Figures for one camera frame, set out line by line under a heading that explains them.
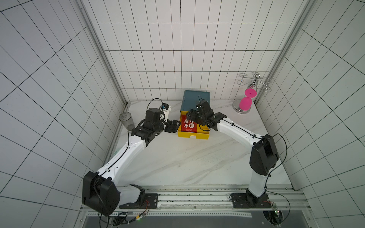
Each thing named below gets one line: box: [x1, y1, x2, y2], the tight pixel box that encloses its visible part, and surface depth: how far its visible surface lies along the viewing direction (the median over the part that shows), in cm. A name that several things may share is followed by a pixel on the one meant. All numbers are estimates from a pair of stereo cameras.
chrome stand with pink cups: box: [232, 72, 272, 114], surface depth 98 cm
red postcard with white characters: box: [181, 114, 198, 133], surface depth 88 cm
